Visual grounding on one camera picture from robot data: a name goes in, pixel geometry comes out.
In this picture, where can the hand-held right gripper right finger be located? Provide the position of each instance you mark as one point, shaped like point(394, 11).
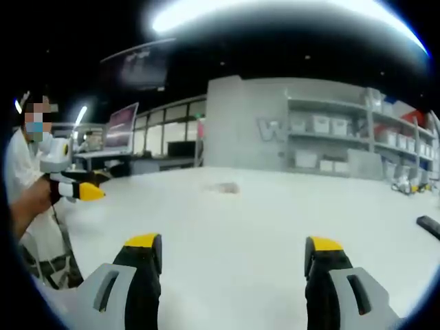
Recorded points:
point(326, 275)

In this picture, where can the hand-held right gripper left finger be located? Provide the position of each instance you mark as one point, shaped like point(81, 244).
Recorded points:
point(141, 275)

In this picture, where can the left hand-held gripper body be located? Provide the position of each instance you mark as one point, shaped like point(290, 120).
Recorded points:
point(56, 156)

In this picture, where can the clear resealable bag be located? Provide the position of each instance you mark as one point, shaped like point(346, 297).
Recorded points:
point(223, 188)

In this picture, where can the person's left hand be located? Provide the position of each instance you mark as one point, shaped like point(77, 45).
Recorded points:
point(36, 196)

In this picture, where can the grey desk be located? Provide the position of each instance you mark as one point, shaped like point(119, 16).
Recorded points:
point(103, 159)

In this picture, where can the person in white shirt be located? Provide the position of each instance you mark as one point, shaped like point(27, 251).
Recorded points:
point(20, 161)

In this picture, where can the long ceiling light strip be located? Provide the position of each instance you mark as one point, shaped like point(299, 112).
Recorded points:
point(80, 118)

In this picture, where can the desk monitor with purple picture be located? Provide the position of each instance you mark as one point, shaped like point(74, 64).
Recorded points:
point(120, 127)

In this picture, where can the small black monitor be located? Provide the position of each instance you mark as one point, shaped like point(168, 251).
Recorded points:
point(181, 149)

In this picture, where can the black flat device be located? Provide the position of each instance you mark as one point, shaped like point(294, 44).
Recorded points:
point(429, 226)

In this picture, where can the grey leaning board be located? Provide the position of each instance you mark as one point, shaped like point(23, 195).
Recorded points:
point(365, 164)

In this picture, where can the hanging dark screen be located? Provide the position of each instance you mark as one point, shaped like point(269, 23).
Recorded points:
point(141, 67)

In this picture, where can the spare gripper with yellow tips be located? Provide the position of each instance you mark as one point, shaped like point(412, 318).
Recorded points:
point(410, 185)

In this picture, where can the grey shelf unit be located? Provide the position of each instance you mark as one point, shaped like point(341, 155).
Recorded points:
point(361, 137)

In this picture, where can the row of white storage bins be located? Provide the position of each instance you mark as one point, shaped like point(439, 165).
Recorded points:
point(330, 124)

